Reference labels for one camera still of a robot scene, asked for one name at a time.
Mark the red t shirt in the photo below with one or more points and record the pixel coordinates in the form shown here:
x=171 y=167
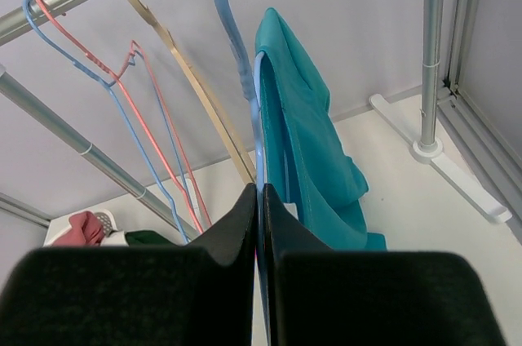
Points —
x=84 y=230

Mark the green and white t shirt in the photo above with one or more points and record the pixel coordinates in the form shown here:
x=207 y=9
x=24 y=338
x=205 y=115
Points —
x=146 y=238

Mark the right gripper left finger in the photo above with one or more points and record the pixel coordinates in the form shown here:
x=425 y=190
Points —
x=198 y=294

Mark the light blue wire hanger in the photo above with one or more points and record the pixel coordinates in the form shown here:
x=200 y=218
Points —
x=187 y=232

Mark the teal t shirt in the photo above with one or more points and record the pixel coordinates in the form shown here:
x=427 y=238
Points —
x=305 y=160

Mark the wooden hanger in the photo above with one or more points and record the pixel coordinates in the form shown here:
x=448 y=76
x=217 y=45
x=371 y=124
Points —
x=216 y=112

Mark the pink wire hanger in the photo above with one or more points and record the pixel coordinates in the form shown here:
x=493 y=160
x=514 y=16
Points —
x=136 y=87

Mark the metal clothes rack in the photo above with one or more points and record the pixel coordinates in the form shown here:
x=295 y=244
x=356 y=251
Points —
x=425 y=146

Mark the white plastic basket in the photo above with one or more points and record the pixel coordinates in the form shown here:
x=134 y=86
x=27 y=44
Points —
x=113 y=235

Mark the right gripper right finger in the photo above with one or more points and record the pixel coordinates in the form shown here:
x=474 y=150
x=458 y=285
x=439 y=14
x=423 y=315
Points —
x=319 y=296

